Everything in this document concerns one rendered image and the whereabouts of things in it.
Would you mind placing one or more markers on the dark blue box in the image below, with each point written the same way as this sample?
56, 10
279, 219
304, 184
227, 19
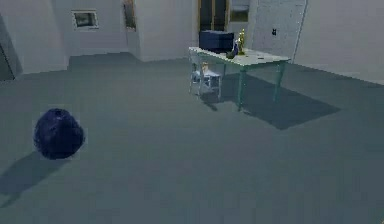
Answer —
216, 40

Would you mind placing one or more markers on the dark window with wooden frame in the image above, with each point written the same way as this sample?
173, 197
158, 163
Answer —
213, 15

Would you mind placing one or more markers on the white chair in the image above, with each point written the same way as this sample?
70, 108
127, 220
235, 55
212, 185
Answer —
208, 78

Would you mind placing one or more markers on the brown framed wall picture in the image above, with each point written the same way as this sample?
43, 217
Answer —
129, 15

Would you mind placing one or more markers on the dark blue round beanbag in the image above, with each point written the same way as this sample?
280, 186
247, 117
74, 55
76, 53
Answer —
58, 133

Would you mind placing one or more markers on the pale framed wall picture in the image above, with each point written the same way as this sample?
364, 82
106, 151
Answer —
239, 10

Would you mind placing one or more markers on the white room door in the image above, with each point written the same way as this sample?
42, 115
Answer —
279, 30

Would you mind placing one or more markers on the white framed wall picture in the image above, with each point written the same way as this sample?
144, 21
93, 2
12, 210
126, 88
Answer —
85, 19

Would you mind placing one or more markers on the dark blue vase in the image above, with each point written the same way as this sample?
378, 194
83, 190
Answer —
232, 52

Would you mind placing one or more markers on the green table with pale top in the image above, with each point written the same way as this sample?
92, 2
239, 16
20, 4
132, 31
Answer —
248, 60

